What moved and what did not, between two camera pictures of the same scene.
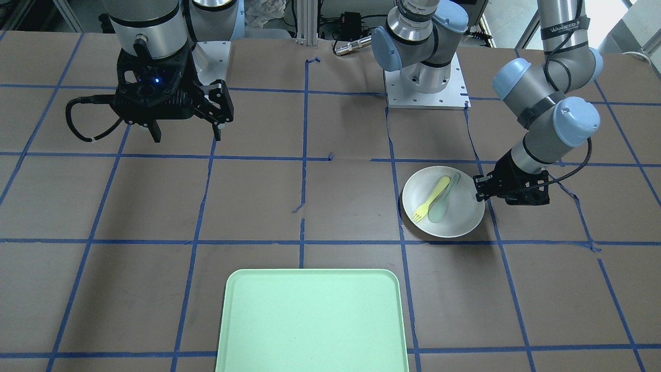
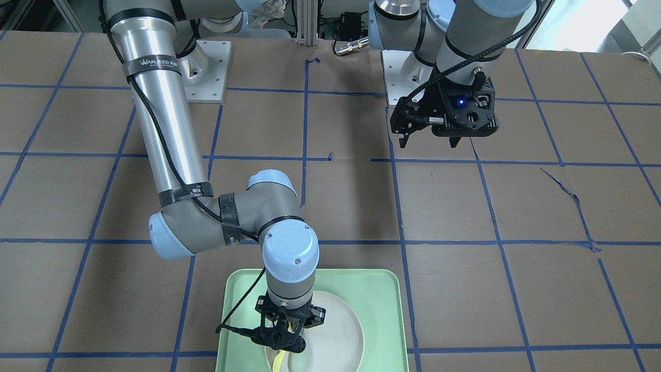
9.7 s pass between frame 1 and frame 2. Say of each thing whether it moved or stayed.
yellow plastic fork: moved
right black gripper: moved
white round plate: moved
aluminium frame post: stayed
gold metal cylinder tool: stayed
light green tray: stayed
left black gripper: moved
